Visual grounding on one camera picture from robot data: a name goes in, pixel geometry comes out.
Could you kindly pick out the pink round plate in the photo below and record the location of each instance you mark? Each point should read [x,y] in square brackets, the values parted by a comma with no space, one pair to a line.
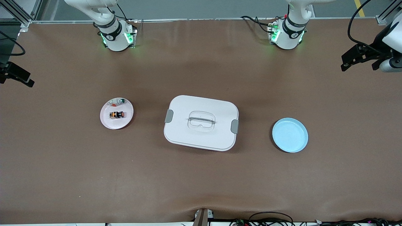
[117,124]

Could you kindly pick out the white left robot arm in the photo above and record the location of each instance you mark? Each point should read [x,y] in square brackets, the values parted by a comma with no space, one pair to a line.
[289,37]

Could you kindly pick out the white lidded storage box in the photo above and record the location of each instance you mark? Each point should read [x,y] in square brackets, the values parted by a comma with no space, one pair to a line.
[201,138]

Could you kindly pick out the aluminium frame post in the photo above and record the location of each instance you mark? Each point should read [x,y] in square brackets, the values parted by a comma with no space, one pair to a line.
[384,15]
[17,12]

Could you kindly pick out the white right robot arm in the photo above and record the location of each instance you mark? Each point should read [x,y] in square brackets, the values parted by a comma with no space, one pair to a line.
[114,39]

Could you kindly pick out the light blue round plate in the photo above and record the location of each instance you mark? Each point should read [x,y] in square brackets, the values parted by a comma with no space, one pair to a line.
[290,135]

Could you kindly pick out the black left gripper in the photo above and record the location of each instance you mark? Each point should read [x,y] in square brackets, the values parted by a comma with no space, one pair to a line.
[375,51]

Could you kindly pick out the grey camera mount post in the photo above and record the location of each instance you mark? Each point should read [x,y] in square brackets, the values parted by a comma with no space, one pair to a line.
[201,218]

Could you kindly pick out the orange push button switch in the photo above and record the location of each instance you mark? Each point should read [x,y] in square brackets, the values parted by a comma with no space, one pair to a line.
[116,115]

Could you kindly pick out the grey box latch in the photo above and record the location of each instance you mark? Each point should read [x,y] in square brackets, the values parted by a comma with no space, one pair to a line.
[169,116]
[235,126]

